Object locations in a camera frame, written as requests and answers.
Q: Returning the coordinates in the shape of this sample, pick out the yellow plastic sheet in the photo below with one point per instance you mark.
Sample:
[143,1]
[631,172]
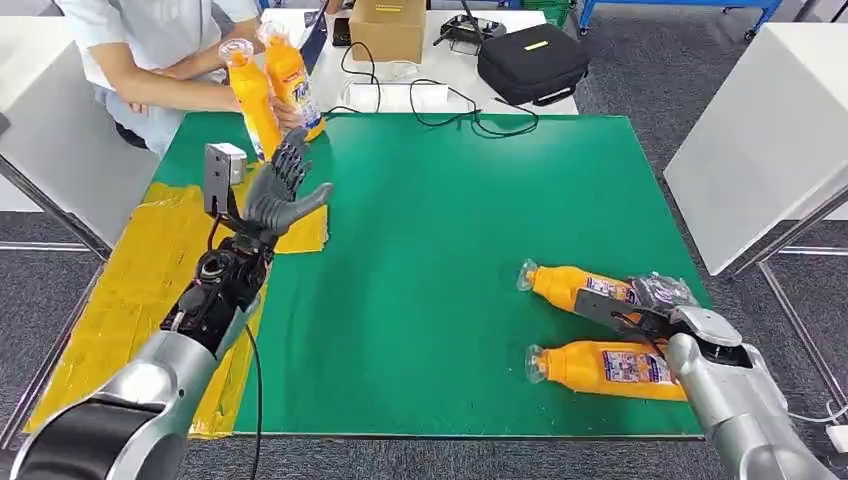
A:
[132,298]

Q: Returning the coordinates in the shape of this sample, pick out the orange drink bottle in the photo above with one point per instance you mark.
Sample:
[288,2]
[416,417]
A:
[583,368]
[563,285]
[291,73]
[255,99]

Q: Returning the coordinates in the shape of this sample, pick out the brown cardboard box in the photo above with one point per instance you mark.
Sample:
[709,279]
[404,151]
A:
[387,33]

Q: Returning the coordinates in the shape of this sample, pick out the black remote controller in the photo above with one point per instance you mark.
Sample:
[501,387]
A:
[472,28]

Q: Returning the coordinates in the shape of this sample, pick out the person's right hand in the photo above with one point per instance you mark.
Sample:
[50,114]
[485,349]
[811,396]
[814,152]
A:
[288,116]

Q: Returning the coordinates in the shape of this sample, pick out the green crate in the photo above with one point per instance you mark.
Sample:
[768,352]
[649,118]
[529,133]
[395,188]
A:
[553,8]

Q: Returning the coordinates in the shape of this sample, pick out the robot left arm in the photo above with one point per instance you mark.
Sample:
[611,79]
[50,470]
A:
[152,384]

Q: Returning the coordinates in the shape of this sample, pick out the person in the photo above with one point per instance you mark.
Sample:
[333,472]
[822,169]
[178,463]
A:
[146,26]

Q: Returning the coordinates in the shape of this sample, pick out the dark blue tablet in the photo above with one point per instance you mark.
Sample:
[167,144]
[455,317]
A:
[316,43]

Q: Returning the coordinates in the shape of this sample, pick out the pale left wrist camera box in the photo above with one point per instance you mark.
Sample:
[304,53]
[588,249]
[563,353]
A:
[217,175]

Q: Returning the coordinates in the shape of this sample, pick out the green table mat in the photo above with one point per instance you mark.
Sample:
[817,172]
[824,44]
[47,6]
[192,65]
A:
[450,232]

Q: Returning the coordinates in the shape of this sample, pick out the white panel table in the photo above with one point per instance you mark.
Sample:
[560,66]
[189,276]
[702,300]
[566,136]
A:
[60,159]
[762,146]

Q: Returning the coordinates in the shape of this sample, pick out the person's left hand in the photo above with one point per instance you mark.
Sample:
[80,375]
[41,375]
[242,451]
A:
[139,107]

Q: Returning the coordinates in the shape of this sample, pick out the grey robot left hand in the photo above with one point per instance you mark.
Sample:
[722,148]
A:
[278,199]

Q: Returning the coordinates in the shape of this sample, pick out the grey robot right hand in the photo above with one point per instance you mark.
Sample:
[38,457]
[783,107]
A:
[662,295]

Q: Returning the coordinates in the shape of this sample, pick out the black carrying case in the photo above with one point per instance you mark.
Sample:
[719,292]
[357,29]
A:
[530,63]

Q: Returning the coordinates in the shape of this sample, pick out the white flat box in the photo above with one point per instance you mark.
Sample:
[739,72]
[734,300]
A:
[424,97]

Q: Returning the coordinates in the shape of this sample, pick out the white desk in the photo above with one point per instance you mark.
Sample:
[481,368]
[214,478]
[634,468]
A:
[450,66]

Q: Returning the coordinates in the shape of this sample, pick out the black phone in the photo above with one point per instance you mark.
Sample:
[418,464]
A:
[342,31]

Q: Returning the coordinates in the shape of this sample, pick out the white power strip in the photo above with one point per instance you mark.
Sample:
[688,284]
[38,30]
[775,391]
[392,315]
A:
[839,438]

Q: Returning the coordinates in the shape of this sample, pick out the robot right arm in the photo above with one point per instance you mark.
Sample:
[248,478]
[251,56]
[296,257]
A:
[735,397]

